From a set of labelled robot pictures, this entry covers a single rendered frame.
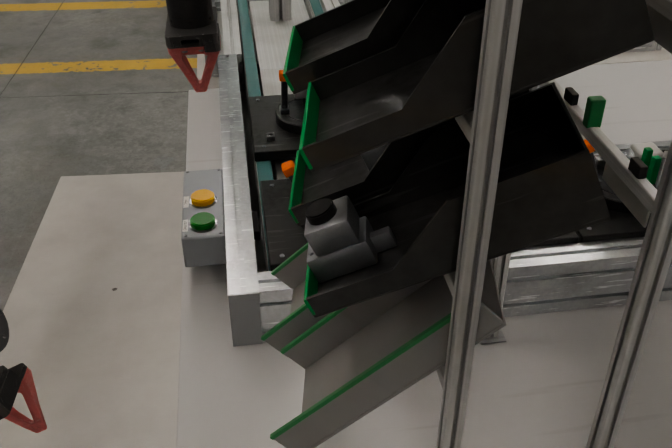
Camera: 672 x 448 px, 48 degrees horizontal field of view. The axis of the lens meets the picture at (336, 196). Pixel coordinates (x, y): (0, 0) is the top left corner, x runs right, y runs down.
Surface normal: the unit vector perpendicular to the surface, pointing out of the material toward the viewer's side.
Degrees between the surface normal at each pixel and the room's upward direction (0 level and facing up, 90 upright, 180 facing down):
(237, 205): 0
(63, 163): 0
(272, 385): 0
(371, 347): 45
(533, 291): 90
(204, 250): 90
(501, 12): 90
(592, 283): 90
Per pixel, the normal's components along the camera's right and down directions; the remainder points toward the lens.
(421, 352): -0.03, 0.55
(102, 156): 0.00, -0.84
